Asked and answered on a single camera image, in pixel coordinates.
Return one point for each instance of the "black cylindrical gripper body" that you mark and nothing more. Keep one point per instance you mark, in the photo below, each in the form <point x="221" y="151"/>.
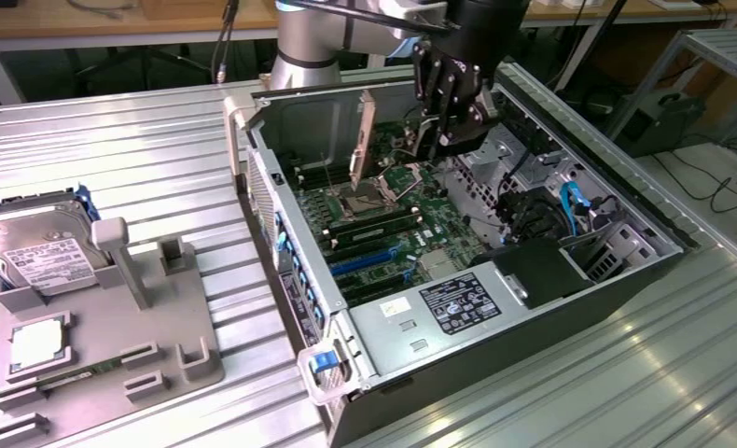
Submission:
<point x="474" y="46"/>

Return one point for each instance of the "graphics card with metal bracket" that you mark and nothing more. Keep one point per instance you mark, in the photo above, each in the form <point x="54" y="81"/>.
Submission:
<point x="363" y="140"/>

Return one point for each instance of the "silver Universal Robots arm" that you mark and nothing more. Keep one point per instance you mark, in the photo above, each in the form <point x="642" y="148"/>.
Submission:
<point x="306" y="42"/>

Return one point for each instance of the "metal socket cover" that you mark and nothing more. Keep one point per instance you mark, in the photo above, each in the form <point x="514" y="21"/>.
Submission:
<point x="409" y="179"/>

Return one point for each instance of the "silver metal disk bay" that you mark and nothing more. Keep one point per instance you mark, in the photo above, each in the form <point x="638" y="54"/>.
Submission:
<point x="486" y="186"/>

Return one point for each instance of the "CPU socket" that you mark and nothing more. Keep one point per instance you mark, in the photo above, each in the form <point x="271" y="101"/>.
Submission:
<point x="367" y="201"/>

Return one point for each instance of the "green motherboard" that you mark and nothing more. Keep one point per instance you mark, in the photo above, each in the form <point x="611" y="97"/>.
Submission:
<point x="442" y="219"/>

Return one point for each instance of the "thin metal locking lever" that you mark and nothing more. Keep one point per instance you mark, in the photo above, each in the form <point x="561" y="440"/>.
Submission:
<point x="329" y="175"/>

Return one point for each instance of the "wooden desk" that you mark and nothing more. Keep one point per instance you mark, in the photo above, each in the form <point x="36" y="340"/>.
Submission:
<point x="591" y="14"/>

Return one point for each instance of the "black RAM stick with label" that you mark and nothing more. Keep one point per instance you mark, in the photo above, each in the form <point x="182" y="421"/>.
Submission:
<point x="374" y="231"/>

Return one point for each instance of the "silver chipset heatsink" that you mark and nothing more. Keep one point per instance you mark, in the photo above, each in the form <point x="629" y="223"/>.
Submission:
<point x="439" y="262"/>

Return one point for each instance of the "blue expansion slot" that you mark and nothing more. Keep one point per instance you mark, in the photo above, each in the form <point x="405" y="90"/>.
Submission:
<point x="365" y="259"/>

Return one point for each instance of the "black box on floor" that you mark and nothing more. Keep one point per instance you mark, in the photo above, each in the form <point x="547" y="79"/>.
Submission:
<point x="661" y="126"/>

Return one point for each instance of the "black expansion slot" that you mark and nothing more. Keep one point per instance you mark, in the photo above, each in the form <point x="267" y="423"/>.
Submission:
<point x="374" y="287"/>

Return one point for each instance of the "grey power supply with label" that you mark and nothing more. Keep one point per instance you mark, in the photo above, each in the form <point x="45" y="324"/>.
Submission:
<point x="393" y="336"/>

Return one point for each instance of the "black open PC case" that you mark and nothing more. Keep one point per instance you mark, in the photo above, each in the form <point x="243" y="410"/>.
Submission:
<point x="467" y="373"/>

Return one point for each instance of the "blue plastic case latch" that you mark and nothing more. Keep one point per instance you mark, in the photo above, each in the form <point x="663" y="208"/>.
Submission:
<point x="321" y="363"/>

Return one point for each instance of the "grey plastic parts rack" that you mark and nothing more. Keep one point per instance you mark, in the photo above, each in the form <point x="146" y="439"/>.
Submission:
<point x="106" y="336"/>

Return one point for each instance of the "silver hard disk drive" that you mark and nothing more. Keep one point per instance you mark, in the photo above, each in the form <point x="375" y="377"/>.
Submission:
<point x="32" y="252"/>

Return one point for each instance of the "green RAM stick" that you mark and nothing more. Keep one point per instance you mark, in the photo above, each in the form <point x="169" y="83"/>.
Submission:
<point x="76" y="373"/>

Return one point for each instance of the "CPU with silver lid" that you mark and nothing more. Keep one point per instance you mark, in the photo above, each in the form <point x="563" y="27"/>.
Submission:
<point x="37" y="343"/>

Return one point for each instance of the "grey metal frame table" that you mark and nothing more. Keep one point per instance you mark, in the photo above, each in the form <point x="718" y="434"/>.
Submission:
<point x="723" y="51"/>

